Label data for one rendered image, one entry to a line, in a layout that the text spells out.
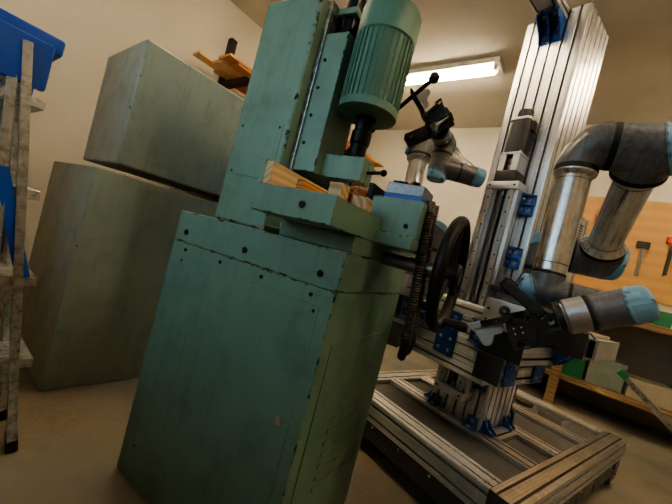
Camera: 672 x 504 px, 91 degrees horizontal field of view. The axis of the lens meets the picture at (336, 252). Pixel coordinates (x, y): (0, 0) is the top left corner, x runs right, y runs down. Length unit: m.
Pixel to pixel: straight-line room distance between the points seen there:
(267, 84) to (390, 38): 0.39
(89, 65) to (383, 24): 2.39
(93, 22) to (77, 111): 0.61
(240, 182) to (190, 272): 0.31
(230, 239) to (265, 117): 0.41
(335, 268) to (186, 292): 0.48
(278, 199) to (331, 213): 0.13
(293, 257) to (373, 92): 0.50
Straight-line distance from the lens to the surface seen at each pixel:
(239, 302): 0.86
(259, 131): 1.10
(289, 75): 1.12
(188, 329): 1.01
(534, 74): 1.86
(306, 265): 0.74
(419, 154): 1.66
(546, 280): 0.95
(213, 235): 0.96
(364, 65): 1.03
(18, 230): 1.20
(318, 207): 0.64
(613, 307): 0.86
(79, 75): 3.08
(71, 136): 3.02
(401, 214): 0.81
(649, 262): 4.08
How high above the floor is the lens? 0.80
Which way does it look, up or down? 1 degrees down
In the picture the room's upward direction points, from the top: 15 degrees clockwise
